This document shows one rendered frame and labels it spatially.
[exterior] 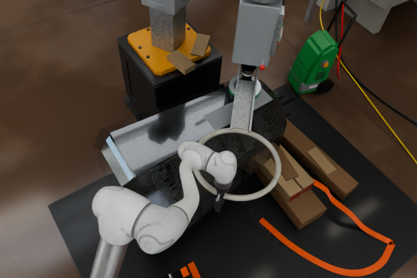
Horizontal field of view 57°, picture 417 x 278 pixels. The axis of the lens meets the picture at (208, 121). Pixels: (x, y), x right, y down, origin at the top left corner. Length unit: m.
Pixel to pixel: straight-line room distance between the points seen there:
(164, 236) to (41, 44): 3.39
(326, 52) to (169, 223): 2.56
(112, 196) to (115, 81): 2.56
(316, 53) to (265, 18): 1.52
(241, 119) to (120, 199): 1.15
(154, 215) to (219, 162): 0.51
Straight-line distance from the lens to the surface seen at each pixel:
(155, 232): 1.28
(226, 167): 1.72
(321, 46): 3.56
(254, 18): 2.10
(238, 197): 1.97
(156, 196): 2.24
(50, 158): 3.41
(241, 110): 2.33
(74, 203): 3.13
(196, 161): 1.74
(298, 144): 3.31
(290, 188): 2.92
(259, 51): 2.23
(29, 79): 4.07
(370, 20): 4.83
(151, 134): 2.33
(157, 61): 2.85
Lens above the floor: 2.72
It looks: 52 degrees down
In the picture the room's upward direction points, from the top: 5 degrees clockwise
